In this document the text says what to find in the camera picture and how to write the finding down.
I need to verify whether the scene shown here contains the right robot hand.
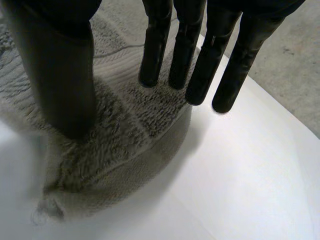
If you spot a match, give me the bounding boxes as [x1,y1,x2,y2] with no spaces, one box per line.
[4,0,306,144]

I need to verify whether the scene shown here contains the grey towel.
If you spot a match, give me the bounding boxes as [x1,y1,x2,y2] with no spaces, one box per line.
[0,0,208,223]

